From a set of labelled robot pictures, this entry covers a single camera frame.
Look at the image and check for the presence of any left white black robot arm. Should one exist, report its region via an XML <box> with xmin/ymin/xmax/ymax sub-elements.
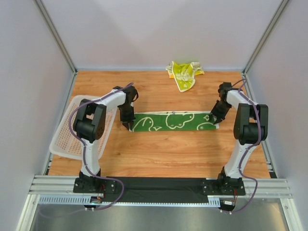
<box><xmin>68</xmin><ymin>83</ymin><xmax>139</xmax><ymax>193</ymax></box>

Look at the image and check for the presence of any left aluminium frame post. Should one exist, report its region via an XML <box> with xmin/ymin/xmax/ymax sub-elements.
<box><xmin>33</xmin><ymin>0</ymin><xmax>77</xmax><ymax>74</ymax></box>

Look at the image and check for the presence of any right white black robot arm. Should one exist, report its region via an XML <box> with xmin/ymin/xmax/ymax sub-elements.
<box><xmin>201</xmin><ymin>82</ymin><xmax>269</xmax><ymax>195</ymax></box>

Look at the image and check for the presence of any right aluminium frame post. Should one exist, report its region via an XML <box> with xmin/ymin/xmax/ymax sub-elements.
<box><xmin>242</xmin><ymin>0</ymin><xmax>290</xmax><ymax>76</ymax></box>

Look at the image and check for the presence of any white plastic basket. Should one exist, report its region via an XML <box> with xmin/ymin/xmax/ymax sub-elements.
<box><xmin>49</xmin><ymin>95</ymin><xmax>117</xmax><ymax>160</ymax></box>

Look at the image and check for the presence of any aluminium frame post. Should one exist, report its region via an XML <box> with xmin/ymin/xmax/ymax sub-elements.
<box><xmin>242</xmin><ymin>0</ymin><xmax>290</xmax><ymax>76</ymax></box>
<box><xmin>33</xmin><ymin>0</ymin><xmax>77</xmax><ymax>74</ymax></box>

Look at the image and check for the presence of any green frog pattern towel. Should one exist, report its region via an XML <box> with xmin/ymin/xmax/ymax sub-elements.
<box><xmin>131</xmin><ymin>111</ymin><xmax>219</xmax><ymax>132</ymax></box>

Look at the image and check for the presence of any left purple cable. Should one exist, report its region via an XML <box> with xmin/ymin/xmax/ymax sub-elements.
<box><xmin>38</xmin><ymin>82</ymin><xmax>134</xmax><ymax>218</ymax></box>

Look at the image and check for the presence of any slotted grey cable duct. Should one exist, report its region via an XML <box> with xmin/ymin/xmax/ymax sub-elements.
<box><xmin>38</xmin><ymin>195</ymin><xmax>220</xmax><ymax>207</ymax></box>

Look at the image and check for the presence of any aluminium front rail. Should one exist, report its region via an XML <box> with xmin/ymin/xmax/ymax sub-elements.
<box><xmin>29</xmin><ymin>175</ymin><xmax>293</xmax><ymax>198</ymax></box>

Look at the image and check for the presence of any crumpled yellow green towel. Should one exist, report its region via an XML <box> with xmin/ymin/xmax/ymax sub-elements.
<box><xmin>166</xmin><ymin>61</ymin><xmax>205</xmax><ymax>92</ymax></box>

